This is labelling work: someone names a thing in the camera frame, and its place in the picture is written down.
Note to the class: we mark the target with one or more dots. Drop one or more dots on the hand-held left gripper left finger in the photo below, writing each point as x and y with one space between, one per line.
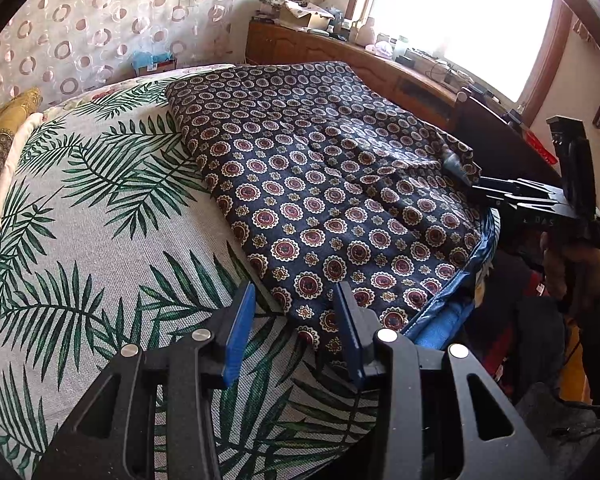
237 340

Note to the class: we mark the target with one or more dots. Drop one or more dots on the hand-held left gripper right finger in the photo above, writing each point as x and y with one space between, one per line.
352 345

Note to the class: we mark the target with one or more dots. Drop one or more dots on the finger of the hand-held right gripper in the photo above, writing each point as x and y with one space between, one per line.
535 210
510 189

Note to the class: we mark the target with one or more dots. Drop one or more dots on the navy medallion-print garment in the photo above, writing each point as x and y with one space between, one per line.
320 200

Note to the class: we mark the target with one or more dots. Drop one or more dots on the person's right hand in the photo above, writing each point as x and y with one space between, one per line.
587 280

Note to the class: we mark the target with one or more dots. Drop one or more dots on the red basket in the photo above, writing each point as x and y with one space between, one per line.
542 149

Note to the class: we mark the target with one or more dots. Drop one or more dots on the blue satin cloth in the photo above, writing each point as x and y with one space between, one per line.
437 327

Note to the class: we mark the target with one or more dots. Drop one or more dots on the person's dark clothing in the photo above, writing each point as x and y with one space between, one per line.
515 300

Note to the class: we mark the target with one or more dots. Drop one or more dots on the leaf-print blanket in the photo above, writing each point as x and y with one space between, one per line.
105 220

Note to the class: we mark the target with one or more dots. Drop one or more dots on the wooden-framed window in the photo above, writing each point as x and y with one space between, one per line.
455 10

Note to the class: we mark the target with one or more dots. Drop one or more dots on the pink plastic bag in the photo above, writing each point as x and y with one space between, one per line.
380 50

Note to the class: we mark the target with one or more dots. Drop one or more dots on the pink jug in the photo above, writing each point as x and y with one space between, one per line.
367 32

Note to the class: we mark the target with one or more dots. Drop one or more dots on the wooden cabinet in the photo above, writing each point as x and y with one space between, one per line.
320 52

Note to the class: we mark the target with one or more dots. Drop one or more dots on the open cardboard box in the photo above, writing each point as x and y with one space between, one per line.
310 20

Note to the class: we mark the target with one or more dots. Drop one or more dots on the cardboard box with blue cloth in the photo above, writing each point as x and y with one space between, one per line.
155 64

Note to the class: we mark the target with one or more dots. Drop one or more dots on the golden patterned pillow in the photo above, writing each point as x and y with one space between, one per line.
0 150

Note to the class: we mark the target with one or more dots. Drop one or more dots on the circle-print sheer curtain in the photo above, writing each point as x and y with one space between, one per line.
105 20

